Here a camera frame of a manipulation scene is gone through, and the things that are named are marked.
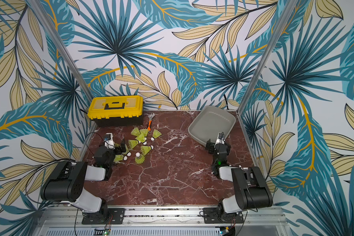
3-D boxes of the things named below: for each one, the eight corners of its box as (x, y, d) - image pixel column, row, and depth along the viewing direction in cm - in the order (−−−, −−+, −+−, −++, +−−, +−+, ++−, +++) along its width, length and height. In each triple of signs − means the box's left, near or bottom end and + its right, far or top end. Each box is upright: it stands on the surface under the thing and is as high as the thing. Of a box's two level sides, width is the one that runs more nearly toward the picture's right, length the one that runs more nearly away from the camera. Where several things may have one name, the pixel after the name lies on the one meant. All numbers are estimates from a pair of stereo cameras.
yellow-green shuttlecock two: (140, 155, 96) (139, 152, 94) (141, 147, 100) (141, 145, 97) (152, 155, 96) (152, 152, 94) (153, 147, 100) (153, 145, 97)
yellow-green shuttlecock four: (132, 137, 105) (130, 133, 101) (133, 129, 109) (132, 125, 105) (139, 137, 105) (138, 133, 101) (141, 129, 109) (139, 125, 106)
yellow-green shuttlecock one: (149, 139, 104) (148, 136, 100) (155, 132, 108) (154, 128, 104) (155, 142, 102) (154, 139, 99) (161, 135, 106) (160, 131, 103)
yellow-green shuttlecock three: (137, 139, 103) (136, 137, 100) (141, 136, 105) (140, 133, 102) (145, 145, 100) (144, 143, 97) (149, 141, 102) (148, 138, 100)
